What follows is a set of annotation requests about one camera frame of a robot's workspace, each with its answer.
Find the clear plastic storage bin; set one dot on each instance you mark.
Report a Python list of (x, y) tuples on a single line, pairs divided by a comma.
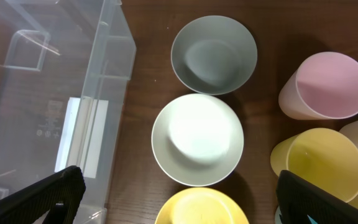
[(64, 69)]

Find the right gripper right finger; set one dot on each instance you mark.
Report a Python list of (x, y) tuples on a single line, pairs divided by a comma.
[(297, 198)]

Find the small grey bowl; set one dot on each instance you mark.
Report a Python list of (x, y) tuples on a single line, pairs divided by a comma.
[(214, 55)]

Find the pink plastic cup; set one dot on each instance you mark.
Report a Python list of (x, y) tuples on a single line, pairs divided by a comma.
[(324, 86)]

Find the small yellow bowl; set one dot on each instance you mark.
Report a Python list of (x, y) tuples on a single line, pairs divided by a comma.
[(201, 205)]

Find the light blue plastic cup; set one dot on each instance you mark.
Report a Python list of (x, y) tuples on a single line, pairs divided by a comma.
[(278, 218)]

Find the yellow cup left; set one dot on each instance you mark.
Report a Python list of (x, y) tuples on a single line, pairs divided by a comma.
[(324, 157)]

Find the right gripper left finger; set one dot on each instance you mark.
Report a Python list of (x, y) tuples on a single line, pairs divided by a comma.
[(57, 196)]

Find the small white bowl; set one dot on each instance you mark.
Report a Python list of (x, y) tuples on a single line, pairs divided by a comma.
[(197, 140)]

